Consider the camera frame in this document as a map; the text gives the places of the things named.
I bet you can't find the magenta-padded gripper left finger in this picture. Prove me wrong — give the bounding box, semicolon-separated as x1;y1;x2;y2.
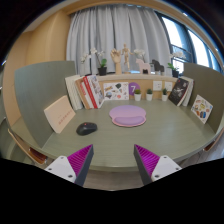
44;143;95;187

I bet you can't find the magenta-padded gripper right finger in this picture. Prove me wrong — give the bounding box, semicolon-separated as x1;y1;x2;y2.
133;144;183;186

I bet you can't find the black computer mouse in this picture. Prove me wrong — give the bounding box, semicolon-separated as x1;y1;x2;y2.
75;121;98;136

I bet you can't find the purple mouse pad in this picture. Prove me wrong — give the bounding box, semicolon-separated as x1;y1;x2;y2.
108;104;147;128

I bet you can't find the green chair wooden trim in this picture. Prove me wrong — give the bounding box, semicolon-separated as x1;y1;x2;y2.
0;116;49;166
199;128;224;158

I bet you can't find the beige book red lettering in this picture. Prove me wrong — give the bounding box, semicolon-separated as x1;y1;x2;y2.
43;95;77;135

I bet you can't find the colourful sticker card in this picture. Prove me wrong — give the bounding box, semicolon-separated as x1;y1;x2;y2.
190;94;214;125

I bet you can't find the small succulent white pot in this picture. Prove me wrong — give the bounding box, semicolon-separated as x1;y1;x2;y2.
145;88;154;102
133;88;142;102
161;87;169;102

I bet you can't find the brown book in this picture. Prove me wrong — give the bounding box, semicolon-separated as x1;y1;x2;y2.
75;77;92;110

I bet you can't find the thin white book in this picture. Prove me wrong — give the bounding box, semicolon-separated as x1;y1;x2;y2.
71;75;84;111

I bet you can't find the white book red spine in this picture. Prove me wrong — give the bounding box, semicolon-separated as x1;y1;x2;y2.
79;77;95;110

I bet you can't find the black cover book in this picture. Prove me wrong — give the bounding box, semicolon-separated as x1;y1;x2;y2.
167;77;190;107

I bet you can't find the purple round number sign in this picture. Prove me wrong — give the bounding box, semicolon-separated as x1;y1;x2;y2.
128;81;141;98

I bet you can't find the white sticker sheet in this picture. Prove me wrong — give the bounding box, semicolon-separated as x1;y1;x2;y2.
102;81;130;102

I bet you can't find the light wooden desk shelf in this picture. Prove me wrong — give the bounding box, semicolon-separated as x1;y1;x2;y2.
74;72;179;101

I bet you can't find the small orchid black pot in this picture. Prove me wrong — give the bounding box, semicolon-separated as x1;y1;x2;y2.
167;50;186;79

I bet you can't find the dark wooden horse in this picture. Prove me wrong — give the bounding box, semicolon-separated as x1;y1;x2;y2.
150;59;165;75

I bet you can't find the pink wooden horse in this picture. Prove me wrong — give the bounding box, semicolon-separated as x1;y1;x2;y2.
135;58;152;75

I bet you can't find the white orchid black pot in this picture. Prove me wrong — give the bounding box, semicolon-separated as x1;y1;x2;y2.
79;47;108;77

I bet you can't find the white orchid plant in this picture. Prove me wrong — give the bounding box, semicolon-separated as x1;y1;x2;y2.
133;48;147;63

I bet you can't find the wooden hand model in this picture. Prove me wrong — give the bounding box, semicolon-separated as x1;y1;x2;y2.
110;48;123;75

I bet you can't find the wooden artist mannequin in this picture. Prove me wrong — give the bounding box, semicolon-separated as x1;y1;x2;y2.
120;42;134;74

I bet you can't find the dark-framed window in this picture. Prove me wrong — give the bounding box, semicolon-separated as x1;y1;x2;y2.
156;11;223;74

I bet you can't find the grey curtain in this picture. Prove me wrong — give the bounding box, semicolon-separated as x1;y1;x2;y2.
65;3;173;76

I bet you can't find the white wall socket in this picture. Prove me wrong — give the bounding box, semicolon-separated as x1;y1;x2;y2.
152;80;163;92
164;81;174;92

